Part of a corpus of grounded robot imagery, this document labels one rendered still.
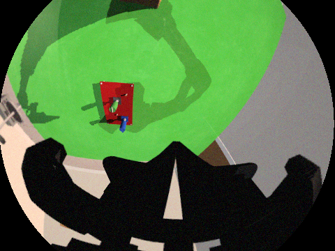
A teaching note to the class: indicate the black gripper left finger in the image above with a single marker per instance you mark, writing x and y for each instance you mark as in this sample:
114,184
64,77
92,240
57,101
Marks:
153,175

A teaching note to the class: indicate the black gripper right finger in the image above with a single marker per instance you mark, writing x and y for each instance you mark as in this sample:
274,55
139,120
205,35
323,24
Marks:
196,176

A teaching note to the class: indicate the red circuit board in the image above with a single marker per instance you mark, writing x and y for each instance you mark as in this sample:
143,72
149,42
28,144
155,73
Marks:
117,101

